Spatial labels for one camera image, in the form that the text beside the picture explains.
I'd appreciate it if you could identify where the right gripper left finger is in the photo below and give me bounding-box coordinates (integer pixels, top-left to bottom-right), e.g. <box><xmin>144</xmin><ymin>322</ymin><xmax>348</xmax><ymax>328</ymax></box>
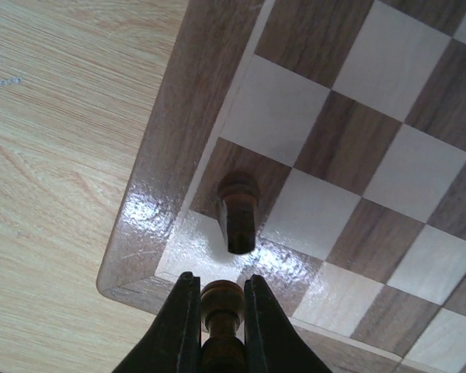
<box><xmin>114</xmin><ymin>272</ymin><xmax>201</xmax><ymax>373</ymax></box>

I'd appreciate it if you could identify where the dark knight chess piece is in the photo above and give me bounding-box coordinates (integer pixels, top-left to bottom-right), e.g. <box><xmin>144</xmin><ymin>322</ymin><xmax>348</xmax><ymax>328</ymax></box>
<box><xmin>217</xmin><ymin>170</ymin><xmax>260</xmax><ymax>255</ymax></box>

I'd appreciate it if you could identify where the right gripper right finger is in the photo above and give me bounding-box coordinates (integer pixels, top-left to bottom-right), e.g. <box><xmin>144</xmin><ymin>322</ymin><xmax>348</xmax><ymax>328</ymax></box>
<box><xmin>244</xmin><ymin>274</ymin><xmax>330</xmax><ymax>373</ymax></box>

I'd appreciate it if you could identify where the wooden chess board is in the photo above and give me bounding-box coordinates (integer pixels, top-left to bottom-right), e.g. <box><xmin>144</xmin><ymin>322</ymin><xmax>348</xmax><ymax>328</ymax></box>
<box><xmin>96</xmin><ymin>1</ymin><xmax>466</xmax><ymax>372</ymax></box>

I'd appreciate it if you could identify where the dark rook chess piece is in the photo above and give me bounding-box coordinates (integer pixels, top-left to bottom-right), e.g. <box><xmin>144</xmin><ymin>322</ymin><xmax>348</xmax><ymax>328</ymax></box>
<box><xmin>200</xmin><ymin>280</ymin><xmax>246</xmax><ymax>372</ymax></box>

